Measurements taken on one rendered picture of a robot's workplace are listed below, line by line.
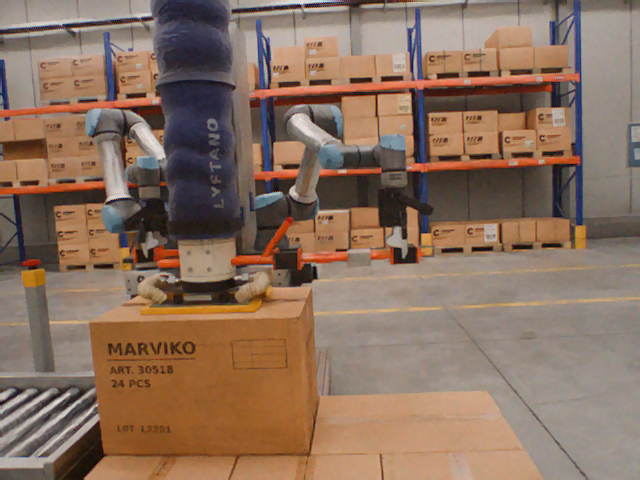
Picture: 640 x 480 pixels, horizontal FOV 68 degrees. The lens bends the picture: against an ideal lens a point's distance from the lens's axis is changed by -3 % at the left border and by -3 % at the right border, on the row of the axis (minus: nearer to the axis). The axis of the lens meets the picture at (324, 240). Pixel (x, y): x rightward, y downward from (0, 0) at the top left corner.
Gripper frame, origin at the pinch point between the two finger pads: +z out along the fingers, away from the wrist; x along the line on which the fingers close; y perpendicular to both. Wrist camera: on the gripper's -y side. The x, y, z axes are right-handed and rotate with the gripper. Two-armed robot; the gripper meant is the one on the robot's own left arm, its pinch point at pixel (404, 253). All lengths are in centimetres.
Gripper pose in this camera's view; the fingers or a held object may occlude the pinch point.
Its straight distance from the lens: 150.3
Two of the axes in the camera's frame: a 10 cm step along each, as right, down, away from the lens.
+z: 0.5, 9.9, 1.1
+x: -0.6, 1.1, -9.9
